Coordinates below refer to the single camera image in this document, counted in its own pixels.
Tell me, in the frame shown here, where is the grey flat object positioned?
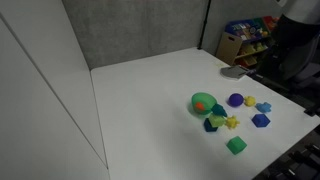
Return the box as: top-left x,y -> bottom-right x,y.
219,65 -> 250,81

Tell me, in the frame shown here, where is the large yellow spiky toy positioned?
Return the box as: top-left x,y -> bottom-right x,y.
224,115 -> 241,131

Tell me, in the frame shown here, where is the black equipment beside table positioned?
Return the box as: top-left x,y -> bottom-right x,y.
258,131 -> 320,180

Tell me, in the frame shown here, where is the light blue star toy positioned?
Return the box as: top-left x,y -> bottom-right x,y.
255,101 -> 273,114

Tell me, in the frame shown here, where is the green bowl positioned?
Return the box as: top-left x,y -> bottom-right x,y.
191,92 -> 218,116

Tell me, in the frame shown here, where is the black vertical pole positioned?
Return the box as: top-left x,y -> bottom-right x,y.
197,0 -> 212,51

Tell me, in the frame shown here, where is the green cube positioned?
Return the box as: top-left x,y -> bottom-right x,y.
226,135 -> 248,156

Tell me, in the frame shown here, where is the dark blue hexagon block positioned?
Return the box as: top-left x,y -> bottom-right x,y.
251,113 -> 271,129

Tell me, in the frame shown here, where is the purple ball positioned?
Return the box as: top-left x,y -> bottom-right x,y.
228,92 -> 245,108

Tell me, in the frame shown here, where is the colourful toy storage shelf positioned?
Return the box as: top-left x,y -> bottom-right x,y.
215,15 -> 282,70

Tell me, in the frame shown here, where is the small yellow spiky toy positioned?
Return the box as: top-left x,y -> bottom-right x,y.
243,95 -> 257,108

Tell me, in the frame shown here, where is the grey office chair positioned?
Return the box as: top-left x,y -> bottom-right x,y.
279,36 -> 320,93

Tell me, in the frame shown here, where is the black table edge clamp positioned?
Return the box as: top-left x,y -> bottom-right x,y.
303,105 -> 320,118

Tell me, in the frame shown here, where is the yellow-green block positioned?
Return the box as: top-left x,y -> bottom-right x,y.
208,113 -> 227,128

